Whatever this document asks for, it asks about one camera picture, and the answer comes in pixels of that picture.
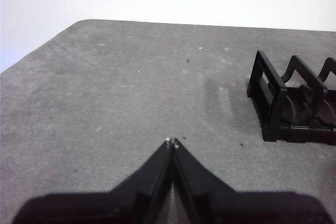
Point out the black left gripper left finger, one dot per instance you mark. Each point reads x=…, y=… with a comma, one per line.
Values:
x=131, y=203

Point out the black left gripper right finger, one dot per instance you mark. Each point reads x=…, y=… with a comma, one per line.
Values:
x=223, y=205

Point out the black plate rack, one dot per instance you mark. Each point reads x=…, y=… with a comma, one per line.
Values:
x=273, y=119

